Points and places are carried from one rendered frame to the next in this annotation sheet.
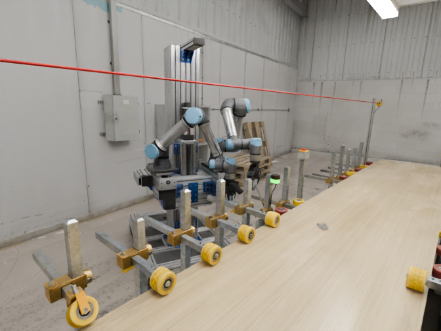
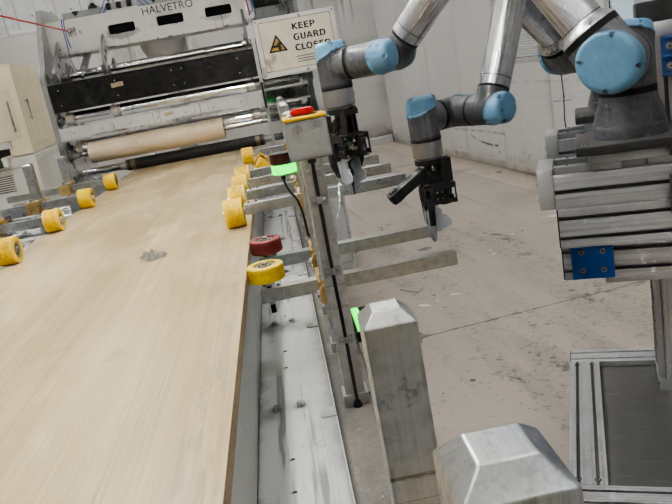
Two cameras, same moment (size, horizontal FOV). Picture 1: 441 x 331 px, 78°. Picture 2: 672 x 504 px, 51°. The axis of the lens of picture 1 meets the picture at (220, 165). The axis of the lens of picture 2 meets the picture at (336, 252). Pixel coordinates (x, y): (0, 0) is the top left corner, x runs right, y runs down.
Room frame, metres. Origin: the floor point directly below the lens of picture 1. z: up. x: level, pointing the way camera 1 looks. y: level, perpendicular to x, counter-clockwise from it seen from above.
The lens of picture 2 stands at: (3.01, -1.47, 1.29)
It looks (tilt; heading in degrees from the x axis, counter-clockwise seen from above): 15 degrees down; 136
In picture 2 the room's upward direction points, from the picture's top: 11 degrees counter-clockwise
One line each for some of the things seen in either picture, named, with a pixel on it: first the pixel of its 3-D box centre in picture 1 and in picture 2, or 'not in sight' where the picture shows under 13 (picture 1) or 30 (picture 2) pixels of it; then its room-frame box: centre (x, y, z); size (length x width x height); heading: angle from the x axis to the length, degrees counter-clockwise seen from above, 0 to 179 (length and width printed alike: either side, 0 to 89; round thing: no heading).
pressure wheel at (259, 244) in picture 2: (281, 217); (268, 258); (1.66, -0.40, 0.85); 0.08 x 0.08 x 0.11
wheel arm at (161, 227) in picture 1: (174, 233); (308, 171); (1.20, 0.21, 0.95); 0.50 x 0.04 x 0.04; 49
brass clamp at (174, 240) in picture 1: (182, 234); not in sight; (1.19, 0.17, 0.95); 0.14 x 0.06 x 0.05; 139
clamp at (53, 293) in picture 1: (69, 284); not in sight; (0.81, 0.50, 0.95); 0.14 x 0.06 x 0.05; 139
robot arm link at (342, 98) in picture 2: (254, 157); (340, 99); (1.83, -0.24, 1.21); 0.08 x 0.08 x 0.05
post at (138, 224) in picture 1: (140, 271); not in sight; (1.02, 0.32, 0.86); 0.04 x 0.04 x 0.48; 49
